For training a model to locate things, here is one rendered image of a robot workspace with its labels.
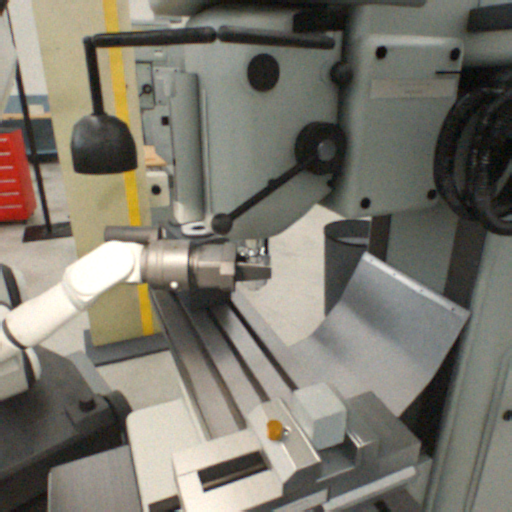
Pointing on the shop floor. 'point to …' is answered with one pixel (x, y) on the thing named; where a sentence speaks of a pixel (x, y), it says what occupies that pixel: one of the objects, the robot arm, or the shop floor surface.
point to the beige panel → (108, 305)
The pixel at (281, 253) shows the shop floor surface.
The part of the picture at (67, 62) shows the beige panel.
